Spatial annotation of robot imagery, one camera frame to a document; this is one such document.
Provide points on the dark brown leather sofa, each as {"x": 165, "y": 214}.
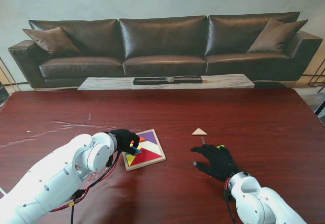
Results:
{"x": 162, "y": 43}

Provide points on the long black decorative tray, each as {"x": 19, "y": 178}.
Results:
{"x": 149, "y": 80}

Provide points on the orange tangram parallelogram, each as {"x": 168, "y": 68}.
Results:
{"x": 143, "y": 139}

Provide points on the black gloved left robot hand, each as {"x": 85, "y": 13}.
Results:
{"x": 125, "y": 141}

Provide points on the square wooden puzzle tray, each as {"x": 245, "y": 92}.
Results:
{"x": 157, "y": 155}

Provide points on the large red tangram triangle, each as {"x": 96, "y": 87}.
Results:
{"x": 149, "y": 156}

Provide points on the green tangram square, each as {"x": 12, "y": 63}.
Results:
{"x": 221, "y": 146}

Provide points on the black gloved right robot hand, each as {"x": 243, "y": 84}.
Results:
{"x": 218, "y": 163}

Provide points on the brown throw pillow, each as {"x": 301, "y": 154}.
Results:
{"x": 53, "y": 41}
{"x": 276, "y": 37}

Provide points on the thin metal side table frame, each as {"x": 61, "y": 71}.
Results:
{"x": 10, "y": 78}
{"x": 316, "y": 76}

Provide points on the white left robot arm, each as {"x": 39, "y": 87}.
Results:
{"x": 58, "y": 175}

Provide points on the blue tangram triangle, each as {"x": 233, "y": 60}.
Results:
{"x": 137, "y": 150}

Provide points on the small glass ball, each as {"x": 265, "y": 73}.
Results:
{"x": 170, "y": 79}

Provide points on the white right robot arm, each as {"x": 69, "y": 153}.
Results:
{"x": 256, "y": 201}

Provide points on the purple tangram triangle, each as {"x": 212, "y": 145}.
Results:
{"x": 149, "y": 137}

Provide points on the black chair edge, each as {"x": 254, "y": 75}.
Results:
{"x": 2, "y": 94}

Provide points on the small natural wood triangle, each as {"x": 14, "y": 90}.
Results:
{"x": 199, "y": 132}

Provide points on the clear tape strip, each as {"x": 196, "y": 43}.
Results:
{"x": 203, "y": 140}

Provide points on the grey marble coffee table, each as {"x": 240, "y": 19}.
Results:
{"x": 106, "y": 83}

